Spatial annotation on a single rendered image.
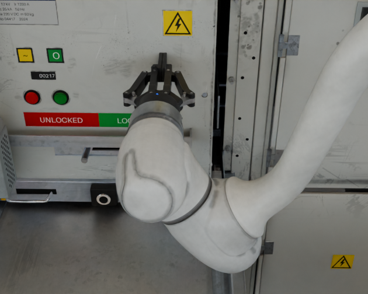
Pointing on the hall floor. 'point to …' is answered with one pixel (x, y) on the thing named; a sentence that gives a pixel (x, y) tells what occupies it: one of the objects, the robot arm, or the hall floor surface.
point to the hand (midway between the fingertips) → (162, 66)
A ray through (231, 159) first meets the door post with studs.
